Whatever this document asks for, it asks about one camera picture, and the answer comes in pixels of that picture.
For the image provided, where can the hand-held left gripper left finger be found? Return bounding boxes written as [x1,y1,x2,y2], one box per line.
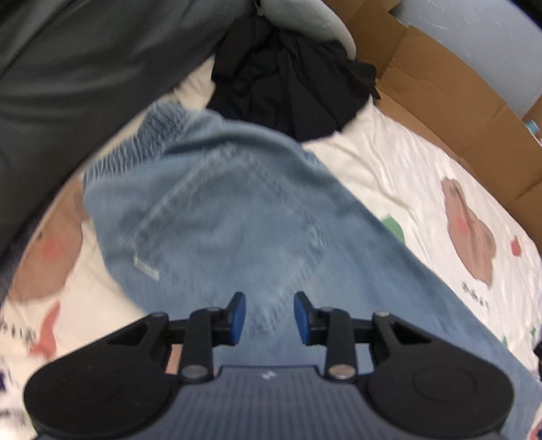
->
[105,292,247,380]

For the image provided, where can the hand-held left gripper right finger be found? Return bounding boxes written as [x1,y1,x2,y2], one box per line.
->
[294,292,424,380]

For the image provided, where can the cream bear print bed sheet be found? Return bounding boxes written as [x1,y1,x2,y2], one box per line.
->
[0,57,542,440]

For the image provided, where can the black garment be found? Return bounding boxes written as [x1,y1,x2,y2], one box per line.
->
[209,17,378,143]

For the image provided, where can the grey fridge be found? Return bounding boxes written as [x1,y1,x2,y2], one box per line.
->
[390,0,542,120]

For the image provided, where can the grey neck pillow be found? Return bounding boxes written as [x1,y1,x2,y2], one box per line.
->
[257,0,357,61]

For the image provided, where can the light blue jeans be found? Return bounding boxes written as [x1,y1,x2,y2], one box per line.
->
[82,104,542,440]

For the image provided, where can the long low cardboard sheet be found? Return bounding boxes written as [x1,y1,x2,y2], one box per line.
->
[324,0,542,238]

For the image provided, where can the dark grey shirt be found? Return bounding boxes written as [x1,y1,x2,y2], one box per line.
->
[0,0,255,257]

